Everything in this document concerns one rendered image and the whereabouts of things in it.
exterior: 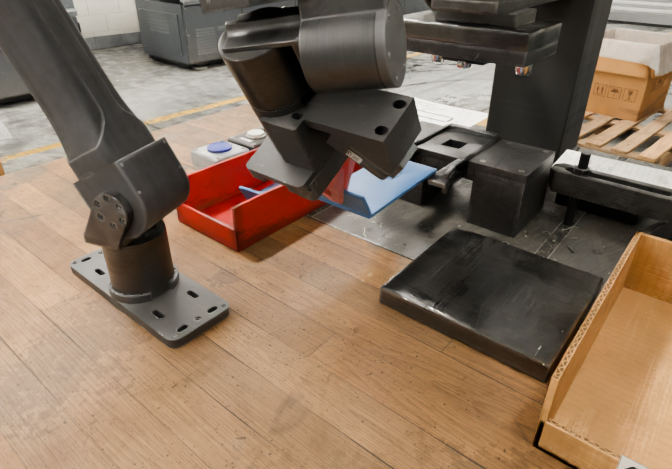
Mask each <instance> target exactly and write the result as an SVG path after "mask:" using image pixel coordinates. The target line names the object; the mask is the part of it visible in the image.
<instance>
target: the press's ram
mask: <svg viewBox="0 0 672 469"><path fill-rule="evenodd" d="M553 1H557V0H432V1H431V9H432V10H436V11H430V10H428V11H423V12H417V13H412V14H407V15H403V17H404V22H405V29H406V40H407V51H411V52H418V53H425V54H431V60H432V62H434V63H436V64H440V63H442V62H444V60H448V61H455V62H457V68H462V69H467V68H470V67H471V64H475V65H482V66H483V65H486V64H488V63H493V64H500V65H507V66H514V67H516V68H515V71H516V74H517V75H518V76H520V77H526V76H529V75H530V74H531V72H532V69H533V64H534V63H536V62H538V61H540V60H543V59H545V58H547V57H549V56H551V55H554V54H555V53H556V49H557V45H558V39H559V35H560V30H561V25H562V23H561V22H552V21H541V20H535V17H536V12H537V9H536V8H529V7H533V6H537V5H541V4H545V3H549V2H553Z"/></svg>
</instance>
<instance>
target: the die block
mask: <svg viewBox="0 0 672 469"><path fill-rule="evenodd" d="M412 162H415V163H419V164H422V165H426V166H429V167H432V168H436V169H437V171H439V170H440V169H442V168H443V167H445V166H447V165H448V164H450V163H447V162H444V161H440V160H437V159H433V158H429V157H426V156H422V155H416V156H415V157H414V160H413V161H412ZM552 165H553V160H552V161H551V162H550V163H549V164H548V165H546V166H545V167H544V168H543V169H542V170H541V171H539V172H538V173H537V174H536V175H535V176H534V177H533V178H531V179H530V180H529V181H528V182H527V183H526V184H523V183H520V182H516V181H513V180H509V179H505V178H502V177H498V176H495V175H491V174H487V173H484V172H480V171H476V170H473V169H469V168H468V170H467V175H466V176H465V177H463V178H465V179H468V180H471V181H473V183H472V189H471V196H470V203H469V210H468V217H467V222H468V223H471V224H474V225H477V226H480V227H483V228H486V229H489V230H492V231H495V232H498V233H501V234H504V235H507V236H509V237H512V238H515V236H516V235H517V234H518V233H519V232H520V231H521V230H522V229H523V228H524V227H525V226H526V225H527V224H528V223H529V222H530V221H531V220H532V219H533V218H534V217H535V216H536V215H537V214H538V213H539V212H540V211H541V210H542V209H543V205H544V200H545V196H546V191H547V187H548V177H549V173H550V168H551V167H552ZM429 178H430V177H429ZM429 178H427V179H426V180H424V181H423V182H422V183H420V184H419V185H417V186H416V187H414V188H413V189H412V190H410V191H409V192H407V193H406V194H405V195H403V196H402V197H400V198H399V199H401V200H404V201H407V202H410V203H413V204H416V205H419V206H421V205H422V204H424V203H425V202H427V201H428V200H430V199H431V198H433V197H434V196H435V195H437V194H438V193H440V192H441V191H442V188H439V187H436V186H432V185H429V184H428V179H429Z"/></svg>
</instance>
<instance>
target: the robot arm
mask: <svg viewBox="0 0 672 469"><path fill-rule="evenodd" d="M199 1H200V5H201V9H202V13H203V14H205V13H212V12H219V11H225V10H232V9H239V8H246V7H251V6H256V5H261V4H267V3H273V2H280V1H287V0H199ZM297 2H298V6H293V7H286V8H281V7H264V8H260V9H256V10H253V11H251V12H248V13H244V14H239V15H238V17H237V19H236V20H235V21H228V22H226V23H225V27H226V29H225V30H224V32H223V33H222V34H221V36H220V38H219V41H218V46H217V48H218V52H219V54H220V55H221V57H222V59H223V60H224V62H225V64H226V66H227V67H228V69H229V71H230V72H231V74H232V76H233V77H234V79H235V81H236V82H237V84H238V86H239V87H240V89H241V91H242V92H243V94H244V96H245V97H246V99H247V101H248V102H249V104H250V106H251V108H252V109H253V111H254V113H255V114H256V116H257V118H258V119H259V121H260V123H261V124H262V126H263V128H264V129H265V131H266V133H267V134H268V137H267V139H266V140H265V141H264V142H263V144H262V145H261V146H260V147H259V149H258V150H257V151H256V152H255V154H254V155H253V156H252V157H251V159H250V160H249V161H248V162H247V165H246V166H247V168H248V170H249V171H250V173H251V174H252V176H253V177H254V178H257V179H259V180H262V181H264V182H266V181H267V180H271V181H274V182H276V183H279V184H281V185H284V186H286V187H287V188H288V190H289V191H290V192H292V193H295V194H297V195H299V196H300V197H303V198H305V199H308V200H310V201H315V200H317V199H319V197H320V196H321V195H322V194H323V195H324V196H326V197H327V198H328V199H329V200H331V201H333V202H335V203H338V204H342V203H343V198H344V189H345V190H347V191H348V187H349V182H350V178H351V175H352V172H353V169H354V165H355V162H356V163H357V164H359V165H360V166H362V167H363V168H364V169H366V170H367V171H369V172H370V173H371V174H373V175H374V176H376V177H377V178H378V179H380V180H385V179H386V178H387V177H388V176H390V177H391V178H394V177H396V176H397V175H398V174H399V173H400V172H401V171H402V170H403V169H404V167H405V166H406V164H407V163H408V161H409V160H410V158H411V157H412V155H413V154H414V152H415V151H416V149H417V148H418V146H416V145H415V144H414V141H415V140H416V138H417V136H418V135H419V133H420V132H421V130H422V129H421V125H420V120H419V116H418V112H417V108H416V103H415V99H414V97H411V96H406V95H402V94H397V93H393V92H389V91H384V90H380V89H388V88H399V87H401V85H402V84H403V81H404V77H405V72H406V63H407V40H406V29H405V22H404V17H403V13H402V9H401V6H400V1H399V0H297ZM0 49H1V50H2V51H3V53H4V54H5V56H6V57H7V59H8V60H9V62H10V63H11V65H12V66H13V68H14V69H15V71H16V72H17V74H18V75H19V77H20V78H21V80H22V81H23V83H24V84H25V86H26V87H27V89H28V90H29V92H30V93H31V95H32V96H33V98H34V99H35V101H36V102H37V104H38V105H39V107H40V108H41V110H42V111H43V113H44V114H45V116H46V118H47V119H48V121H49V122H50V124H51V126H52V128H53V129H54V131H55V133H56V135H57V137H58V139H59V141H60V143H61V145H62V147H63V149H64V152H65V154H66V156H67V163H68V165H69V166H70V168H71V169H72V171H73V172H74V174H75V175H76V177H77V178H78V180H79V181H77V182H75V183H73V186H74V187H75V188H76V190H77V191H78V193H79V194H80V196H81V197H82V199H83V200H84V202H85V203H86V205H87V206H88V207H89V209H90V210H91V211H90V215H89V218H88V221H87V224H86V228H85V231H84V234H83V237H84V240H85V243H88V244H92V245H97V246H101V248H100V249H98V250H95V251H93V252H91V253H89V254H86V255H84V256H82V257H79V258H77V259H75V260H73V261H72V262H71V263H70V267H71V270H72V273H73V274H74V275H75V276H77V277H78V278H79V279H80V280H82V281H83V282H84V283H86V284H87V285H88V286H90V287H91V288H92V289H93V290H95V291H96V292H97V293H99V294H100V295H101V296H103V297H104V298H105V299H106V300H108V301H109V302H110V303H112V304H113V305H114V306H115V307H117V308H118V309H119V310H121V311H122V312H123V313H125V314H126V315H127V316H128V317H130V318H131V319H132V320H134V321H135V322H136V323H138V324H139V325H140V326H141V327H143V328H144V329H145V330H147V331H148V332H149V333H150V334H152V335H153V336H154V337H156V338H157V339H158V340H160V341H161V342H162V343H163V344H165V345H166V346H167V347H169V348H173V349H176V348H180V347H182V346H184V345H185V344H187V343H188V342H190V341H192V340H193V339H195V338H196V337H198V336H199V335H201V334H202V333H204V332H205V331H207V330H208V329H210V328H211V327H213V326H215V325H216V324H218V323H219V322H221V321H222V320H224V319H225V318H227V317H228V316H229V314H230V309H229V303H228V302H227V301H226V300H224V299H223V298H221V297H219V296H218V295H216V294H215V293H213V292H211V291H210V290H208V289H206V288H205V287H203V286H202V285H200V284H198V283H197V282H195V281H193V280H192V279H190V278H189V277H187V276H185V275H184V274H182V273H180V272H179V271H178V268H177V266H176V264H173V261H172V256H171V251H170V246H169V240H168V235H167V230H166V225H165V222H164V221H163V220H162V219H163V218H164V217H166V216H167V215H168V214H170V213H171V212H172V211H174V210H175V209H176V208H178V207H179V206H181V205H182V204H183V203H184V202H185V201H186V200H187V198H188V196H189V193H190V183H189V178H188V176H187V173H186V171H185V169H184V168H183V166H182V164H181V163H180V161H179V160H178V158H177V156H176V155H175V153H174V151H173V150H172V148H171V146H170V145H169V143H168V141H167V140H166V138H165V137H164V136H163V137H161V138H159V139H158V140H156V141H155V139H154V137H153V136H152V134H151V132H150V131H149V129H148V128H147V126H146V125H145V123H144V122H143V121H142V120H140V119H139V118H138V117H137V116H136V115H135V114H134V113H133V111H132V110H131V109H130V108H129V106H128V105H127V104H126V102H125V101H124V100H123V98H122V97H121V96H120V94H119V93H118V91H117V90H116V89H115V87H114V86H113V84H112V82H111V81H110V79H109V78H108V76H107V75H106V73H105V71H104V70H103V68H102V67H101V65H100V63H99V62H98V60H97V58H96V57H95V55H94V54H93V52H92V50H91V49H90V47H89V45H88V44H87V42H86V41H85V39H84V37H83V36H82V34H81V32H80V31H79V29H78V28H77V26H76V24H75V23H74V21H73V19H72V18H71V16H70V15H69V13H68V11H67V10H66V8H65V6H64V5H63V3H62V1H61V0H0Z"/></svg>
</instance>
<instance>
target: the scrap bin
mask: <svg viewBox="0 0 672 469"><path fill-rule="evenodd" d="M258 149H259V147H258V148H256V149H253V150H250V151H248V152H245V153H242V154H240V155H237V156H235V157H232V158H229V159H227V160H224V161H221V162H219V163H216V164H213V165H211V166H208V167H206V168H203V169H200V170H198V171H195V172H192V173H190V174H187V176H188V178H189V183H190V193H189V196H188V198H187V200H186V201H185V202H184V203H183V204H182V205H181V206H179V207H178V208H176V210H177V215H178V221H179V222H181V223H183V224H185V225H187V226H189V227H191V228H193V229H194V230H196V231H198V232H200V233H202V234H204V235H206V236H208V237H210V238H212V239H214V240H215V241H217V242H219V243H221V244H223V245H225V246H227V247H229V248H231V249H233V250H235V251H236V252H240V251H242V250H244V249H246V248H248V247H249V246H251V245H253V244H255V243H257V242H258V241H260V240H262V239H264V238H266V237H267V236H269V235H271V234H273V233H275V232H277V231H278V230H280V229H282V228H284V227H286V226H287V225H289V224H291V223H293V222H295V221H297V220H298V219H300V218H302V217H304V216H306V215H307V214H309V213H311V212H313V211H315V210H316V209H318V208H320V207H322V206H324V205H326V204H327V203H326V202H323V201H321V200H318V199H317V200H315V201H310V200H308V199H305V198H303V197H300V196H299V195H297V194H295V193H292V192H290V191H289V190H288V188H287V187H286V186H284V185H278V186H276V187H274V188H272V189H270V190H268V191H266V192H263V193H261V194H259V195H257V196H255V197H253V198H250V199H248V200H247V199H246V197H245V196H244V195H243V193H242V192H241V190H240V189H239V186H243V187H246V188H250V189H253V190H256V191H261V190H262V189H264V188H266V187H268V186H269V185H271V184H273V183H275V182H274V181H271V180H267V181H266V182H264V181H262V180H259V179H257V178H254V177H253V176H252V174H251V173H250V171H249V170H248V168H247V166H246V165H247V162H248V161H249V160H250V159H251V157H252V156H253V155H254V154H255V152H256V151H257V150H258Z"/></svg>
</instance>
